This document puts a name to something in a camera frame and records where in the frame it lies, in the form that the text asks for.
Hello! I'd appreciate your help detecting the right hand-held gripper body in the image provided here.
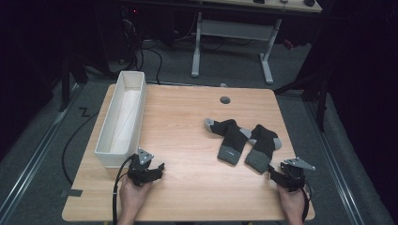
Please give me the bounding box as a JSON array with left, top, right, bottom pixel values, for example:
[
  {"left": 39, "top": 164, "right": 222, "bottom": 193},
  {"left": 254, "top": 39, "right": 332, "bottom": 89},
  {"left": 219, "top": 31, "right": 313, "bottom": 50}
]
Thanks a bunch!
[{"left": 276, "top": 157, "right": 316, "bottom": 192}]

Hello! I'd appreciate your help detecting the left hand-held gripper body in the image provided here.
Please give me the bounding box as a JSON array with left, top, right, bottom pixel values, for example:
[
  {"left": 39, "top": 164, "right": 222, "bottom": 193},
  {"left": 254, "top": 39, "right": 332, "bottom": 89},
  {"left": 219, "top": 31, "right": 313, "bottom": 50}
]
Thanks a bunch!
[{"left": 126, "top": 147, "right": 155, "bottom": 188}]

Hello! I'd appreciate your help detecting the black sock with grey cuff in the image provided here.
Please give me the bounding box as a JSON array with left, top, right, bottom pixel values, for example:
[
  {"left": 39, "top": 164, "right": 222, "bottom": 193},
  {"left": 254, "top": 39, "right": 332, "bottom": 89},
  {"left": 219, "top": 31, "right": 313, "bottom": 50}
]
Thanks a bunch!
[
  {"left": 204, "top": 117, "right": 253, "bottom": 166},
  {"left": 244, "top": 124, "right": 283, "bottom": 174}
]

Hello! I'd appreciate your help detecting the long white box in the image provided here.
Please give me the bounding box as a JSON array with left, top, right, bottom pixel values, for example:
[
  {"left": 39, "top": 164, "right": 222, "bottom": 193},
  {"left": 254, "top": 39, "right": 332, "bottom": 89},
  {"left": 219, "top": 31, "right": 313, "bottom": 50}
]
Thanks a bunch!
[{"left": 94, "top": 70, "right": 147, "bottom": 169}]

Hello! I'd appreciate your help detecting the person's right hand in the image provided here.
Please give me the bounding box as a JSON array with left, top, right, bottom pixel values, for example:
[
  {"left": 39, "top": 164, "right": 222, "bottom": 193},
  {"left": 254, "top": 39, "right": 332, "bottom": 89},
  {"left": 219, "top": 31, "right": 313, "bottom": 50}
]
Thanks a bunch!
[{"left": 276, "top": 185, "right": 310, "bottom": 220}]

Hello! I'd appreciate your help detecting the person's left hand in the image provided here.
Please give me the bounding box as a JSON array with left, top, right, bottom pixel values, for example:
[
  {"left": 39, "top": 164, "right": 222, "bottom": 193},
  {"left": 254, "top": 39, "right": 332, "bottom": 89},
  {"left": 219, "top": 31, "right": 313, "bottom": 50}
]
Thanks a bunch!
[{"left": 118, "top": 175, "right": 153, "bottom": 218}]

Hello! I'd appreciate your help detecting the grey tape piece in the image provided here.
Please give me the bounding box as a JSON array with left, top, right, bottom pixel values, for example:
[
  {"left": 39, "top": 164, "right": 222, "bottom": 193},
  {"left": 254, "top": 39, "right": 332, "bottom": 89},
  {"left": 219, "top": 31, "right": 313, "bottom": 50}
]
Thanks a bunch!
[{"left": 59, "top": 188, "right": 84, "bottom": 199}]

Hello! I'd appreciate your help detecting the black metal stand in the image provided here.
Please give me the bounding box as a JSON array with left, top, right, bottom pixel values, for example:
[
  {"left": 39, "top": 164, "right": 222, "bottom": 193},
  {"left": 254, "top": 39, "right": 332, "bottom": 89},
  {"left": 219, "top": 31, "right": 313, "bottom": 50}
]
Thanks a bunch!
[
  {"left": 273, "top": 69, "right": 330, "bottom": 132},
  {"left": 58, "top": 55, "right": 72, "bottom": 113}
]

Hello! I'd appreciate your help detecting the dark computer tower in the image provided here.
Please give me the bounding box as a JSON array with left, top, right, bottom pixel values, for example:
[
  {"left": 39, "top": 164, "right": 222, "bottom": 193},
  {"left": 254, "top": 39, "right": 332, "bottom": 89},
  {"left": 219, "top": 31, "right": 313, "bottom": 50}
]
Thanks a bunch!
[{"left": 93, "top": 3, "right": 139, "bottom": 65}]

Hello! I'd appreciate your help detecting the white-legged wooden desk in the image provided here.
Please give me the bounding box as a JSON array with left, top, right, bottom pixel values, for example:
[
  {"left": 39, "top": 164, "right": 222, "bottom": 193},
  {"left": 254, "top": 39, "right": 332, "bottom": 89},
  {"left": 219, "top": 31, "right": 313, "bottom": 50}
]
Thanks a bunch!
[{"left": 191, "top": 0, "right": 323, "bottom": 85}]

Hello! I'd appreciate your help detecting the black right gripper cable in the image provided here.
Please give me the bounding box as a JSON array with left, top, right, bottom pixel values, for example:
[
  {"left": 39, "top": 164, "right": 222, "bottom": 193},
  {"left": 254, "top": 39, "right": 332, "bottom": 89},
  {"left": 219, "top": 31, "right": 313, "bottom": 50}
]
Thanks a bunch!
[{"left": 299, "top": 181, "right": 314, "bottom": 223}]

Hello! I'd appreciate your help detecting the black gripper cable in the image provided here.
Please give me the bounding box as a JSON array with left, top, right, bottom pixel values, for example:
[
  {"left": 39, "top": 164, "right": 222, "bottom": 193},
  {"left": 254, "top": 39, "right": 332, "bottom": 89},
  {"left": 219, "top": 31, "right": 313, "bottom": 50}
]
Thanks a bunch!
[
  {"left": 299, "top": 181, "right": 314, "bottom": 223},
  {"left": 112, "top": 155, "right": 134, "bottom": 225}
]

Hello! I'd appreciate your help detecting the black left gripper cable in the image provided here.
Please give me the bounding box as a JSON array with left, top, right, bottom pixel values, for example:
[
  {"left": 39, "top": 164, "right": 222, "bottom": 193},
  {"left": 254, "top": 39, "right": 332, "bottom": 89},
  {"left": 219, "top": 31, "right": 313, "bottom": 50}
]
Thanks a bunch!
[{"left": 112, "top": 155, "right": 134, "bottom": 225}]

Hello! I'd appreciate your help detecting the aluminium floor rail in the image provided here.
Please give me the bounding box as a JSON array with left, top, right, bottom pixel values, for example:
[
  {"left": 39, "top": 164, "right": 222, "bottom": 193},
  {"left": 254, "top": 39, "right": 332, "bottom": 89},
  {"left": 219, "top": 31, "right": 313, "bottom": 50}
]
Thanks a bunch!
[
  {"left": 0, "top": 83, "right": 80, "bottom": 219},
  {"left": 304, "top": 101, "right": 365, "bottom": 225}
]

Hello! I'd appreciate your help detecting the black floor cable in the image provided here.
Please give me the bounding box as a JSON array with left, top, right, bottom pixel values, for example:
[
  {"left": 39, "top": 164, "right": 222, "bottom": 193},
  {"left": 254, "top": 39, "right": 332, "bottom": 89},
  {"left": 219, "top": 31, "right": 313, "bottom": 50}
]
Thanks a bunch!
[{"left": 61, "top": 112, "right": 100, "bottom": 186}]

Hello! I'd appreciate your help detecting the bundle of black cables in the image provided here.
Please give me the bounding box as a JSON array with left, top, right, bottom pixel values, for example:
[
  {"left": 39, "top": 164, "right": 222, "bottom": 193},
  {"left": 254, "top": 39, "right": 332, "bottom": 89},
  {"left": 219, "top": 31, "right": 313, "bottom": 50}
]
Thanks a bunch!
[{"left": 120, "top": 6, "right": 164, "bottom": 86}]

